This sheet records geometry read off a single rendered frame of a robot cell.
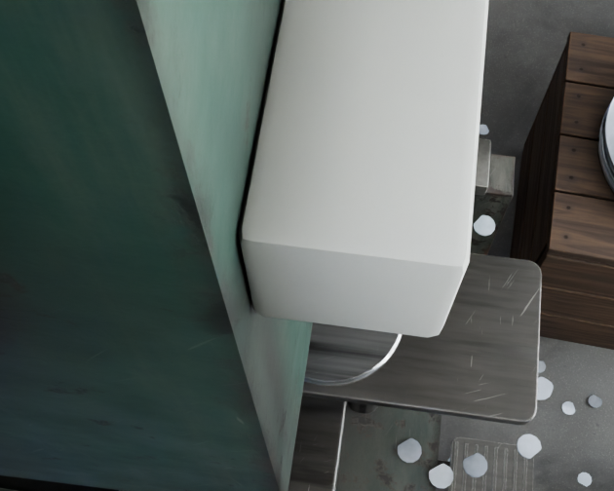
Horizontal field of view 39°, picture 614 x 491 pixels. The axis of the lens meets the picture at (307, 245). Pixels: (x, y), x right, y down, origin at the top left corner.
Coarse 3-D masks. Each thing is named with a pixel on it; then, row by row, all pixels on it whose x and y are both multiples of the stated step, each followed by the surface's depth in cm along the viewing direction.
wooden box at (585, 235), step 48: (576, 48) 135; (576, 96) 132; (528, 144) 160; (576, 144) 128; (528, 192) 150; (576, 192) 125; (528, 240) 141; (576, 240) 122; (576, 288) 132; (576, 336) 149
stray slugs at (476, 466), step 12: (480, 216) 91; (480, 228) 90; (492, 228) 90; (540, 384) 84; (540, 396) 83; (408, 444) 82; (528, 444) 81; (540, 444) 82; (408, 456) 81; (480, 456) 81; (528, 456) 81; (444, 468) 81; (468, 468) 81; (480, 468) 81; (432, 480) 80; (444, 480) 80
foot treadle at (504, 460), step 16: (464, 448) 129; (480, 448) 129; (496, 448) 129; (512, 448) 129; (448, 464) 130; (496, 464) 128; (512, 464) 128; (528, 464) 128; (464, 480) 127; (480, 480) 128; (496, 480) 128; (512, 480) 128; (528, 480) 127
